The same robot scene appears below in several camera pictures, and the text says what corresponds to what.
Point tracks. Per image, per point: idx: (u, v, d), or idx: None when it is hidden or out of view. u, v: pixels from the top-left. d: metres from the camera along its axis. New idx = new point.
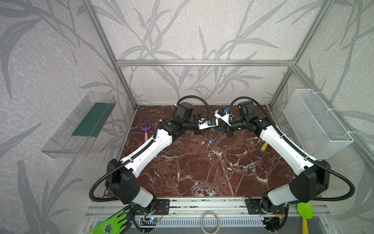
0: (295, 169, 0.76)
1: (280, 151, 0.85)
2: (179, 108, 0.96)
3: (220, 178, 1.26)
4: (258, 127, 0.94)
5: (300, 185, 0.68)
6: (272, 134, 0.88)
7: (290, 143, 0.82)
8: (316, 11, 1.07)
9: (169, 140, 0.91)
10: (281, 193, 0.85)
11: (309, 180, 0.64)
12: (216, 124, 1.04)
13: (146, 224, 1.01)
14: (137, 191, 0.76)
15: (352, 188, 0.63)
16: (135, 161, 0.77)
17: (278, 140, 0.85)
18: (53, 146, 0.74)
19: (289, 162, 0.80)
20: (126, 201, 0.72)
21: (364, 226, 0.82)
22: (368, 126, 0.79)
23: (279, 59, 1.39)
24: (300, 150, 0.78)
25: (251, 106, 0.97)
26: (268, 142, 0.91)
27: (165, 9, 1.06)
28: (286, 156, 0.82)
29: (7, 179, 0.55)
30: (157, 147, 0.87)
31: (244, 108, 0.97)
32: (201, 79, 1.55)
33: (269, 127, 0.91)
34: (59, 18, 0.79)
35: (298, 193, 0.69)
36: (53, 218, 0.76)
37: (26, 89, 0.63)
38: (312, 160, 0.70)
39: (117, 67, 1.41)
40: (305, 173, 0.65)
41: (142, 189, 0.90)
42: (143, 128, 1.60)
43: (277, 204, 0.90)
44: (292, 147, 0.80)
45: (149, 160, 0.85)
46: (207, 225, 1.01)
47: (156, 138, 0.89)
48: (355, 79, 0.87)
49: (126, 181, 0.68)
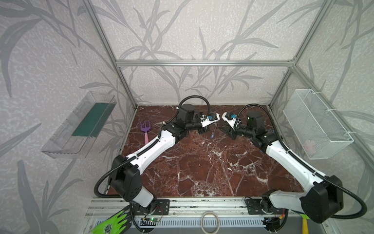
0: (306, 185, 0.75)
1: (289, 167, 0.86)
2: (180, 111, 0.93)
3: (220, 178, 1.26)
4: (263, 144, 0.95)
5: (313, 203, 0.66)
6: (277, 149, 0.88)
7: (297, 158, 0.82)
8: (316, 11, 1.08)
9: (173, 141, 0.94)
10: (284, 198, 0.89)
11: (320, 196, 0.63)
12: (217, 117, 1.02)
13: (146, 224, 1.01)
14: (139, 189, 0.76)
15: (364, 207, 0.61)
16: (140, 158, 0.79)
17: (284, 156, 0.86)
18: (53, 146, 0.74)
19: (298, 177, 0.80)
20: (128, 197, 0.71)
21: (364, 226, 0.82)
22: (368, 126, 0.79)
23: (279, 59, 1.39)
24: (307, 165, 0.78)
25: (261, 120, 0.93)
26: (275, 157, 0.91)
27: (165, 9, 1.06)
28: (294, 172, 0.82)
29: (7, 179, 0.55)
30: (160, 148, 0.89)
31: (255, 122, 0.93)
32: (201, 79, 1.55)
33: (275, 143, 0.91)
34: (59, 18, 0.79)
35: (312, 211, 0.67)
36: (53, 218, 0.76)
37: (26, 89, 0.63)
38: (320, 176, 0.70)
39: (117, 67, 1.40)
40: (315, 189, 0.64)
41: (143, 188, 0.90)
42: (143, 128, 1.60)
43: (278, 206, 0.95)
44: (300, 163, 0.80)
45: (152, 159, 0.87)
46: (207, 225, 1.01)
47: (160, 138, 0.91)
48: (355, 79, 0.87)
49: (131, 177, 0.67)
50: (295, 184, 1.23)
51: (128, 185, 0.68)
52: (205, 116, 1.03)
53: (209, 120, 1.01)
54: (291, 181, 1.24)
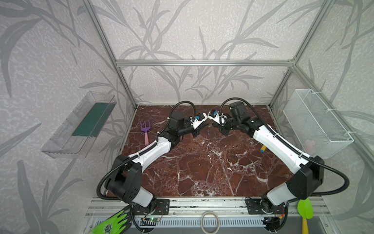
0: (291, 168, 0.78)
1: (275, 150, 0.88)
2: (171, 120, 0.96)
3: (220, 178, 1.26)
4: (251, 128, 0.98)
5: (298, 182, 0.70)
6: (265, 134, 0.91)
7: (284, 141, 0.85)
8: (316, 11, 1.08)
9: (168, 146, 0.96)
10: (278, 192, 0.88)
11: (306, 177, 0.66)
12: (204, 116, 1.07)
13: (146, 224, 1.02)
14: (138, 190, 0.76)
15: (346, 180, 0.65)
16: (141, 157, 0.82)
17: (272, 139, 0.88)
18: (53, 146, 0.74)
19: (284, 160, 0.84)
20: (127, 199, 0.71)
21: (364, 226, 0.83)
22: (368, 126, 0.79)
23: (280, 59, 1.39)
24: (293, 148, 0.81)
25: (242, 107, 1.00)
26: (263, 142, 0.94)
27: (165, 9, 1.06)
28: (280, 155, 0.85)
29: (7, 179, 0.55)
30: (159, 150, 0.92)
31: (235, 110, 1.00)
32: (201, 79, 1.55)
33: (262, 127, 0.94)
34: (59, 18, 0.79)
35: (296, 190, 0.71)
36: (53, 218, 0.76)
37: (26, 89, 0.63)
38: (306, 157, 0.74)
39: (117, 67, 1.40)
40: (302, 171, 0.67)
41: (141, 189, 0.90)
42: (143, 128, 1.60)
43: (277, 204, 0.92)
44: (287, 146, 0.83)
45: (151, 162, 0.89)
46: (207, 225, 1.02)
47: (159, 142, 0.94)
48: (355, 79, 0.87)
49: (134, 173, 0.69)
50: None
51: (130, 183, 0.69)
52: (192, 117, 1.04)
53: (197, 120, 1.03)
54: None
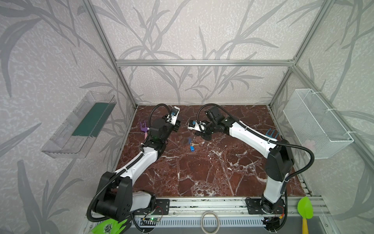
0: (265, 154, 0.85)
1: (250, 143, 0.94)
2: (152, 130, 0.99)
3: (220, 178, 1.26)
4: (226, 127, 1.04)
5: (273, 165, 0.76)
6: (238, 128, 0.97)
7: (254, 132, 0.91)
8: (316, 11, 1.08)
9: (156, 155, 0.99)
10: (269, 186, 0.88)
11: (275, 159, 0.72)
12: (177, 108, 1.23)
13: (146, 224, 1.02)
14: (130, 205, 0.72)
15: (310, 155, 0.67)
16: (129, 170, 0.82)
17: (244, 133, 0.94)
18: (54, 146, 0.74)
19: (258, 149, 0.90)
20: (121, 216, 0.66)
21: (364, 226, 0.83)
22: (368, 126, 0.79)
23: (279, 59, 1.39)
24: (262, 136, 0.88)
25: (215, 109, 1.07)
26: (237, 136, 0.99)
27: (165, 9, 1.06)
28: (254, 146, 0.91)
29: (7, 179, 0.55)
30: (146, 160, 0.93)
31: (210, 113, 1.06)
32: (201, 79, 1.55)
33: (234, 124, 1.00)
34: (59, 18, 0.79)
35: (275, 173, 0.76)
36: (53, 218, 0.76)
37: (26, 89, 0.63)
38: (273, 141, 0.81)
39: (117, 67, 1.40)
40: (271, 154, 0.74)
41: (136, 195, 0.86)
42: (143, 128, 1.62)
43: (275, 200, 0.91)
44: (257, 135, 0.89)
45: (139, 173, 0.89)
46: (207, 225, 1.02)
47: (145, 152, 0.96)
48: (355, 79, 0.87)
49: (124, 188, 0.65)
50: (295, 184, 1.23)
51: (121, 199, 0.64)
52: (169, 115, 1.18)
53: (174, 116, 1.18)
54: (291, 181, 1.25)
